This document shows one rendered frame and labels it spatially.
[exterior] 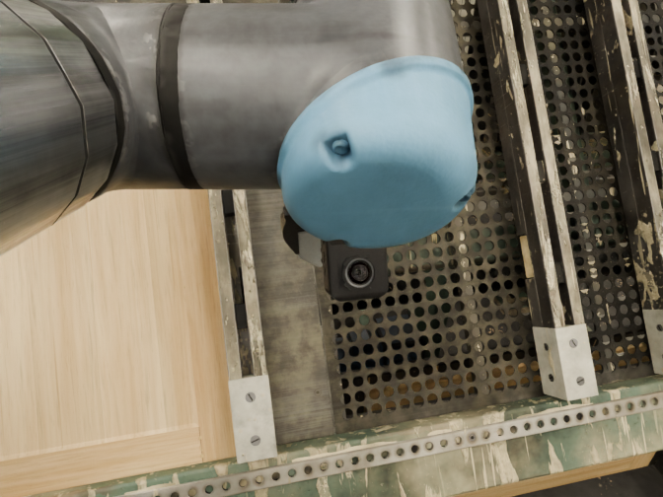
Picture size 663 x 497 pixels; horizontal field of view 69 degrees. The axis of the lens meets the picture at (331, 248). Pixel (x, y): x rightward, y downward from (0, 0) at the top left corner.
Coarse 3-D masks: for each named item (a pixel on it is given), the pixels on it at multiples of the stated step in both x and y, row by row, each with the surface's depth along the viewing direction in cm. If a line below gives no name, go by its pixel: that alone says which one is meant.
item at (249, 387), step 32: (192, 0) 80; (224, 192) 78; (224, 224) 77; (224, 256) 76; (224, 288) 76; (256, 288) 77; (224, 320) 75; (256, 320) 76; (256, 352) 76; (256, 384) 75; (256, 416) 74; (256, 448) 74
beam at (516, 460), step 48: (624, 384) 91; (384, 432) 81; (576, 432) 85; (624, 432) 87; (144, 480) 73; (192, 480) 74; (336, 480) 78; (384, 480) 79; (432, 480) 80; (480, 480) 81
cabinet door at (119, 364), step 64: (128, 192) 81; (192, 192) 82; (0, 256) 76; (64, 256) 78; (128, 256) 79; (192, 256) 81; (0, 320) 75; (64, 320) 77; (128, 320) 78; (192, 320) 80; (0, 384) 74; (64, 384) 76; (128, 384) 77; (192, 384) 79; (0, 448) 73; (64, 448) 75; (128, 448) 76; (192, 448) 78
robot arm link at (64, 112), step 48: (0, 0) 13; (48, 0) 16; (0, 48) 11; (48, 48) 13; (96, 48) 16; (144, 48) 17; (0, 96) 10; (48, 96) 12; (96, 96) 15; (144, 96) 17; (0, 144) 10; (48, 144) 12; (96, 144) 15; (144, 144) 18; (0, 192) 10; (48, 192) 13; (96, 192) 17; (0, 240) 11
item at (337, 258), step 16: (336, 240) 35; (336, 256) 35; (352, 256) 35; (368, 256) 35; (384, 256) 36; (336, 272) 35; (352, 272) 35; (368, 272) 35; (384, 272) 36; (336, 288) 35; (352, 288) 35; (368, 288) 36; (384, 288) 36
